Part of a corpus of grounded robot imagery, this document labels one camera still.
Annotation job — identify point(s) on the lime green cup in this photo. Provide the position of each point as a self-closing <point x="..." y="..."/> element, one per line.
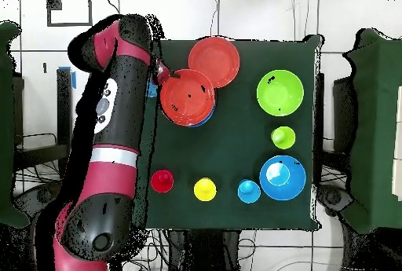
<point x="284" y="139"/>

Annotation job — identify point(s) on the small blue bowl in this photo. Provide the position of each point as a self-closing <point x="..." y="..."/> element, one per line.
<point x="151" y="90"/>

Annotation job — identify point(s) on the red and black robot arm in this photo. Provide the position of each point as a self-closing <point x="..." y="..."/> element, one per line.
<point x="119" y="120"/>

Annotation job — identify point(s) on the red cup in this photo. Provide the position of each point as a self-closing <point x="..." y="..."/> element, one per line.
<point x="161" y="183"/>

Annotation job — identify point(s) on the green cloth side table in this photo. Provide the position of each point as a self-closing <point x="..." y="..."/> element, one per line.
<point x="6" y="126"/>
<point x="377" y="126"/>

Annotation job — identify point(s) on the black metal frame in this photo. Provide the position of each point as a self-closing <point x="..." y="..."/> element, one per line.
<point x="22" y="154"/>

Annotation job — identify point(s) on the yellow cup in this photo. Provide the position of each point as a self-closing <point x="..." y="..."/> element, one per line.
<point x="205" y="191"/>

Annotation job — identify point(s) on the dark green tablecloth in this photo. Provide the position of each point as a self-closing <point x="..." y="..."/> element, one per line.
<point x="235" y="145"/>

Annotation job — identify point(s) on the green bowl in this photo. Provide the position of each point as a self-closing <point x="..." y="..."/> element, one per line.
<point x="279" y="93"/>

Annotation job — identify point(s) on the large blue bowl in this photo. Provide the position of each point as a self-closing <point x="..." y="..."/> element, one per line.
<point x="207" y="120"/>
<point x="292" y="186"/>

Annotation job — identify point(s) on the orange bowl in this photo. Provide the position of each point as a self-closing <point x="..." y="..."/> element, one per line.
<point x="187" y="98"/>
<point x="216" y="59"/>

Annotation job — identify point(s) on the light blue cup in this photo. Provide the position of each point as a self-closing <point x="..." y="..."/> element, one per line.
<point x="248" y="194"/>

